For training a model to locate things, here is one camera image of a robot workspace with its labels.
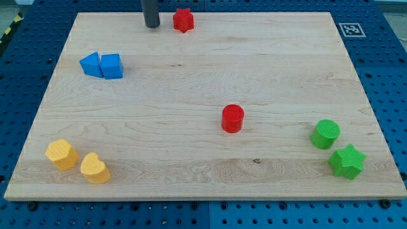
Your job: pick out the red star block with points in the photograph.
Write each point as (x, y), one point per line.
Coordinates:
(183, 20)

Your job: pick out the wooden board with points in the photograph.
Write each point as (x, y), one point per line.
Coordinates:
(158, 128)

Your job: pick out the green star block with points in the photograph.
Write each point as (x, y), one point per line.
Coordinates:
(347, 162)

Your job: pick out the red cylinder block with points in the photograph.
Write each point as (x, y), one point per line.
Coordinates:
(232, 118)

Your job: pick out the blue cube block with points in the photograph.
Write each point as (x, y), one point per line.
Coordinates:
(111, 66)

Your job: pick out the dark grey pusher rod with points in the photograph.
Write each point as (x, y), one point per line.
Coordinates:
(150, 13)

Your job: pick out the yellow heart block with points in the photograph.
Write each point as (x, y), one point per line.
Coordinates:
(94, 170)

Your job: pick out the blue triangle block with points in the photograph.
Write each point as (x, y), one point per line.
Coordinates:
(90, 65)

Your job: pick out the green cylinder block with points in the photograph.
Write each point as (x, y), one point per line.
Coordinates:
(325, 134)

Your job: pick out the yellow hexagon block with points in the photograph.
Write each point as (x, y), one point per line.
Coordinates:
(62, 154)

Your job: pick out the white fiducial marker tag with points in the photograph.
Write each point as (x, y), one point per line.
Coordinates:
(352, 30)

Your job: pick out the yellow black hazard tape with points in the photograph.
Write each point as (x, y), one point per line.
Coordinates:
(12, 29)

